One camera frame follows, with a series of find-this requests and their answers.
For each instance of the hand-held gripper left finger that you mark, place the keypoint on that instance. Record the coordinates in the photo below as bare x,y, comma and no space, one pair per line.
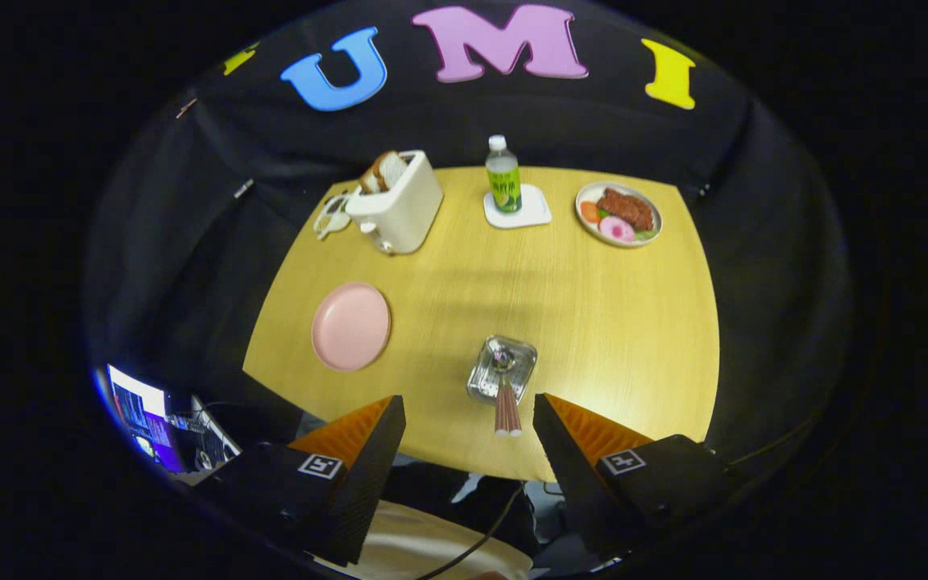
371,483

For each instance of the pink round food slice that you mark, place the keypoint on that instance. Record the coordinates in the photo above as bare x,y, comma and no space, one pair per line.
616,229

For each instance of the toast bread slice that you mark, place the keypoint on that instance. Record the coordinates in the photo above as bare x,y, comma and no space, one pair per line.
391,167
371,179

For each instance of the white coaster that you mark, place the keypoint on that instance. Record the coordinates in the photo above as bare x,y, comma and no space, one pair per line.
532,213

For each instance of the brown meat piece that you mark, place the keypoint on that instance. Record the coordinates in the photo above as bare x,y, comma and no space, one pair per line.
627,207

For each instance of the white divided seasoning dish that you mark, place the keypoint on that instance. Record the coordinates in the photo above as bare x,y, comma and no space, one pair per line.
329,216

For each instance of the white plate of food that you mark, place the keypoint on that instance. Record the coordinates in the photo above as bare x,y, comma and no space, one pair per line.
649,229

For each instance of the white desk device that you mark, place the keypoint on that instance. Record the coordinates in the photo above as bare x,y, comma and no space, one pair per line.
214,435

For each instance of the orange backdrop clip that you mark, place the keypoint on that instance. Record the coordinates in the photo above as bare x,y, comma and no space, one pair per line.
186,107

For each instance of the white toaster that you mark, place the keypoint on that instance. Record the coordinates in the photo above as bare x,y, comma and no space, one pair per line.
399,211

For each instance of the pink plate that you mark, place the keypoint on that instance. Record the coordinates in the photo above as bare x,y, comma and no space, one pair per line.
351,326

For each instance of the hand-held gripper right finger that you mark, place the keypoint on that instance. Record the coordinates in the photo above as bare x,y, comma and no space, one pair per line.
569,475

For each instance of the green label drink bottle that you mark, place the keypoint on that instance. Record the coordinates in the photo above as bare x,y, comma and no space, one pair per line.
503,184

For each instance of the silver backdrop clip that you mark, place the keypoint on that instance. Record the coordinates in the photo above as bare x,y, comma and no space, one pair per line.
243,188

